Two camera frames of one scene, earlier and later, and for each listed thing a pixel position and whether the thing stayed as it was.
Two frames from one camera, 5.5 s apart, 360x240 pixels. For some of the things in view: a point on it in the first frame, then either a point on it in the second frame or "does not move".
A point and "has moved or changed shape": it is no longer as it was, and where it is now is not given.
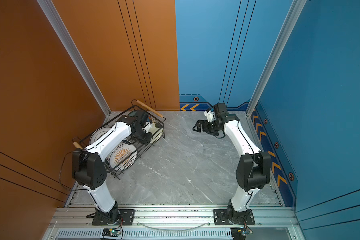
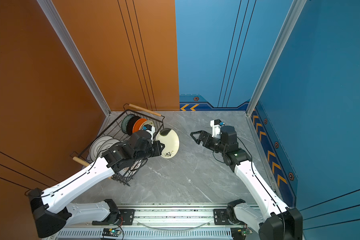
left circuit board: (112, 232) does not move
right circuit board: (240, 233) does not move
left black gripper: (149, 135) -> (158, 149)
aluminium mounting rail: (75, 223) does not move
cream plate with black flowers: (155, 127) -> (169, 138)
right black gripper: (199, 123) -> (205, 135)
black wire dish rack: (145, 125) has moved or changed shape
